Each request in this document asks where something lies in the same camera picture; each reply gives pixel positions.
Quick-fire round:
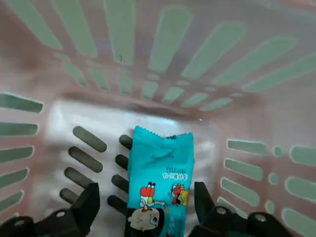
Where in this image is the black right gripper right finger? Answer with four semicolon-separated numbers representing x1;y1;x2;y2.
189;181;294;237

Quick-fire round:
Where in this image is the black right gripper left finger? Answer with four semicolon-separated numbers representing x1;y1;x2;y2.
0;182;101;237

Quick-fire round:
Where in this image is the teal snack packet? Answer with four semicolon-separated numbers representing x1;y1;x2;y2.
124;125;196;237

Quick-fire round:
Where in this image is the pink plastic basket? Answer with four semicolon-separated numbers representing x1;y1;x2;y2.
0;0;316;237

